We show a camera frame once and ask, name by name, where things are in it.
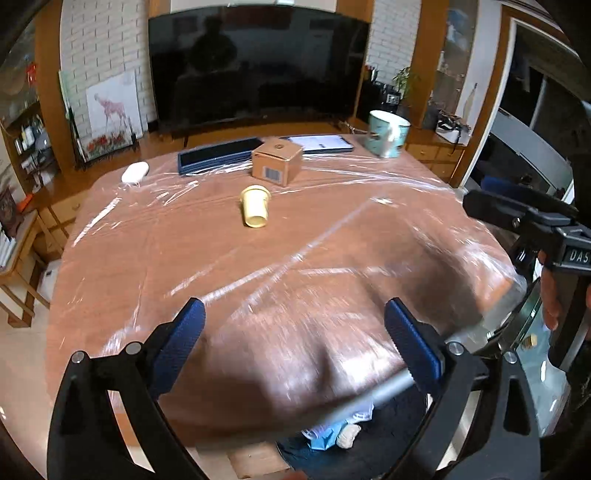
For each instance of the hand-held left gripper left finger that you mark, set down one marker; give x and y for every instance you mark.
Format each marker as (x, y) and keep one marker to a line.
(184, 332)

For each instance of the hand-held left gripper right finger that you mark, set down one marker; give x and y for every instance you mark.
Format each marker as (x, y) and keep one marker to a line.
(411, 341)

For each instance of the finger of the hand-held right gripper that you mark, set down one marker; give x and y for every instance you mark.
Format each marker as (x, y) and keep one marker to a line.
(498, 205)

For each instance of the black trash bin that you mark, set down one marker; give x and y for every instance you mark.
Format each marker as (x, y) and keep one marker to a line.
(369, 452)

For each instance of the person's right hand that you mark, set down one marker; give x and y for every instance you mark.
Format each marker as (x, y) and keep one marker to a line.
(549, 300)

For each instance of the round glass side table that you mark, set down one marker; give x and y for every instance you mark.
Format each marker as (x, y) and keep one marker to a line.
(531, 323)

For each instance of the teal patterned mug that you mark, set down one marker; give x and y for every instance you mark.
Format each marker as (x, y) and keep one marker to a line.
(383, 138)

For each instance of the small yellow cup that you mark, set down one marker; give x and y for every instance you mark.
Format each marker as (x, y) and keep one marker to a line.
(255, 205)

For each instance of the green potted plant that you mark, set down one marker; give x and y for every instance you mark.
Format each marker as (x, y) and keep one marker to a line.
(406, 85)

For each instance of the black desktop device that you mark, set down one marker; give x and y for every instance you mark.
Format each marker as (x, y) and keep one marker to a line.
(385, 97)

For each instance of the white computer mouse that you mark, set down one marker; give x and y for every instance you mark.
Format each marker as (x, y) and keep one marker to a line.
(135, 173)

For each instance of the low wooden rack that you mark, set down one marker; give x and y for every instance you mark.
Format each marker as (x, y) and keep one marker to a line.
(18, 277)

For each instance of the dark blue keyboard tray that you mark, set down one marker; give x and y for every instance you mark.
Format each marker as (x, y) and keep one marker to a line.
(217, 154)

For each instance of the tablet with lit screen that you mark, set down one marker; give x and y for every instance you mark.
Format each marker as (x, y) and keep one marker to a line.
(318, 143)

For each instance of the brown cardboard box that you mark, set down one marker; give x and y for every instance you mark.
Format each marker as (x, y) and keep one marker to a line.
(277, 161)

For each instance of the deer painting canvas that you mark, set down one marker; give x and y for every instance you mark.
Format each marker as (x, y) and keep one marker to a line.
(113, 110)

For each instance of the wooden bookshelf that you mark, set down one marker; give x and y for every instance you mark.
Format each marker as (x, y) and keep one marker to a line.
(27, 138)

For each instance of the black television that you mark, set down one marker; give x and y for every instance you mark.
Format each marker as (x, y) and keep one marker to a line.
(258, 69)

